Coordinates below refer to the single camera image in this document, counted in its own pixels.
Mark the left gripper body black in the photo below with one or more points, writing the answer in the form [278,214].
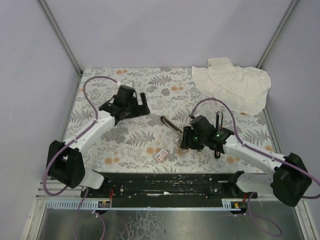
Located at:
[139,109]

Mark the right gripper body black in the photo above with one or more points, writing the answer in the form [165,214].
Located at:
[187,138]

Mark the cardboard staple tray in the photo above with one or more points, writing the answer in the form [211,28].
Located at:
[177,149]

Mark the black stapler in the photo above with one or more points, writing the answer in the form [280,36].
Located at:
[218,125]

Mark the silver stapler magazine rail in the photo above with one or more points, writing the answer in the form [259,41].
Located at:
[172,127]

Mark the red white staple box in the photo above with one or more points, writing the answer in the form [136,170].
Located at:
[159,156]

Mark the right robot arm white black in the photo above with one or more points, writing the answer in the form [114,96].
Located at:
[289,178]

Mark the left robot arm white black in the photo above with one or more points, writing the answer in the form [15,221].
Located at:
[65,161]

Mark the cream white cloth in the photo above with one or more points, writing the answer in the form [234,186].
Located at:
[242,89]

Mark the aluminium extrusion crossbar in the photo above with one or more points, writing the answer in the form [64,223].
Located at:
[54,186]

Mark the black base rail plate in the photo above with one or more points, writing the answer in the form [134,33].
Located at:
[170,191]

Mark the left aluminium frame post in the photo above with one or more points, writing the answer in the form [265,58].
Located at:
[59,35]

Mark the aluminium frame post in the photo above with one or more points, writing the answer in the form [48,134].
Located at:
[277,33]
[59,35]

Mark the white slotted cable duct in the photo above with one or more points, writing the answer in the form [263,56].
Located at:
[74,204]

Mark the right aluminium frame post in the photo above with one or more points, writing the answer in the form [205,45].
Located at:
[277,33]

